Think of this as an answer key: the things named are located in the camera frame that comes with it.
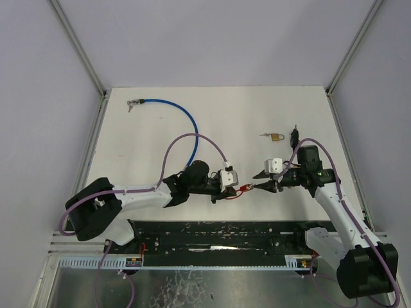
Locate red cable padlock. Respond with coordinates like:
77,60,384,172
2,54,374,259
225,184,251,200

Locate small brass padlock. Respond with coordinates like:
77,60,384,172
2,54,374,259
268,133,285,142

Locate black padlock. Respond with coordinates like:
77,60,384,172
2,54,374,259
290,126,299,150

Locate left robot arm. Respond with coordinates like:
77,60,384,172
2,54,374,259
65,160,238,246

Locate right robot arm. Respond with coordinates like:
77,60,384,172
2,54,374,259
255,144,399,299

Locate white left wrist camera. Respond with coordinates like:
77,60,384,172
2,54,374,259
219,166,239,189

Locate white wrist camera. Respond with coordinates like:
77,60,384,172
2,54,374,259
219,166,239,189
263,158,283,176

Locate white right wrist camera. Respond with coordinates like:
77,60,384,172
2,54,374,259
263,158,283,176

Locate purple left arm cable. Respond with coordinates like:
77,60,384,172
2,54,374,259
60,133,234,237

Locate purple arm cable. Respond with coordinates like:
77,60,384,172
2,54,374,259
277,137,401,308
60,133,234,237

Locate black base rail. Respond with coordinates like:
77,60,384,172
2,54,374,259
110,221,336,255

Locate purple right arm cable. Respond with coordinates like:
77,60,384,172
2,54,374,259
277,137,401,308

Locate blue cable lock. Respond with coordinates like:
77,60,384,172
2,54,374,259
129,98,199,167

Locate keys of blue cable lock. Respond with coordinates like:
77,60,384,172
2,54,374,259
127,101,135,113

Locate right aluminium frame post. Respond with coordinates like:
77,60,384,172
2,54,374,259
325,0,386,96

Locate aluminium frame post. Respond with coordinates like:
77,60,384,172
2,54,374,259
325,0,386,96
48,0,107,97

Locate left aluminium frame post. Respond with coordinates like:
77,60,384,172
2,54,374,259
48,0,107,97

